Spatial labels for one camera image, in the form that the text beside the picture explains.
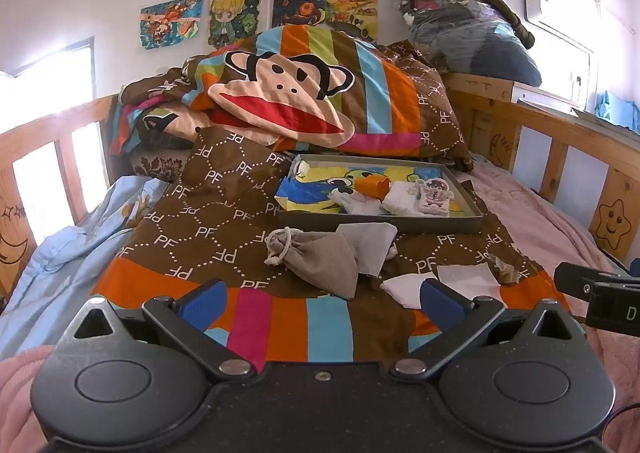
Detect white cloth blue print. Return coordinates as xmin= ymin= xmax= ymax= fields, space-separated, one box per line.
xmin=382 ymin=181 xmax=423 ymax=217

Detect pink blanket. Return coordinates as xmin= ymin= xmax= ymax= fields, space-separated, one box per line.
xmin=1 ymin=160 xmax=616 ymax=452

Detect orange fabric roll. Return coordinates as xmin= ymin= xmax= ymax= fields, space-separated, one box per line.
xmin=354 ymin=174 xmax=390 ymax=201

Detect white tissue pack blue print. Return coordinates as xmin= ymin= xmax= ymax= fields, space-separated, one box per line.
xmin=328 ymin=189 xmax=384 ymax=216

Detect grey drawstring pouch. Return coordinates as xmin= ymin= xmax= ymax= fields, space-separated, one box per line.
xmin=265 ymin=227 xmax=359 ymax=300

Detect grey tray with cartoon liner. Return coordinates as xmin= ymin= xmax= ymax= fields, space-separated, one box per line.
xmin=274 ymin=154 xmax=483 ymax=234

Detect light grey cloth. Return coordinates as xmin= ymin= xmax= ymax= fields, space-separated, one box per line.
xmin=336 ymin=222 xmax=398 ymax=277

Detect white tissue sheets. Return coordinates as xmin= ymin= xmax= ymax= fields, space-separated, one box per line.
xmin=381 ymin=263 xmax=501 ymax=310

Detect light blue bed sheet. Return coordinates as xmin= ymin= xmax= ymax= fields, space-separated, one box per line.
xmin=1 ymin=176 xmax=168 ymax=360

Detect monkey face striped pillow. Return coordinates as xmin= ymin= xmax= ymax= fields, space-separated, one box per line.
xmin=112 ymin=25 xmax=473 ymax=170

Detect bagged bedding bundle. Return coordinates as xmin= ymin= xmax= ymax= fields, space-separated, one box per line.
xmin=399 ymin=0 xmax=542 ymax=87

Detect wooden bed frame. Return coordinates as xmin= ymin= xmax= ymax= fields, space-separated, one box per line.
xmin=1 ymin=74 xmax=639 ymax=298

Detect blond character poster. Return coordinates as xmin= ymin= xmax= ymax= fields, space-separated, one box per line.
xmin=207 ymin=0 xmax=260 ymax=49

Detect white wall air conditioner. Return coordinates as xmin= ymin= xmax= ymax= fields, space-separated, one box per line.
xmin=524 ymin=0 xmax=598 ymax=52

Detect anime poster lower left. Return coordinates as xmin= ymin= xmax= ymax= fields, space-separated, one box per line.
xmin=139 ymin=0 xmax=204 ymax=50

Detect yellow landscape poster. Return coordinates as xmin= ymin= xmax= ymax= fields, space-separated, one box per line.
xmin=326 ymin=0 xmax=378 ymax=42

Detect dark swirl painting poster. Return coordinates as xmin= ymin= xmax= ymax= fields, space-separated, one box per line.
xmin=271 ymin=0 xmax=326 ymax=28

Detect brown PF patterned quilt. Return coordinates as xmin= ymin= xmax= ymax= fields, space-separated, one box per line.
xmin=96 ymin=128 xmax=556 ymax=366

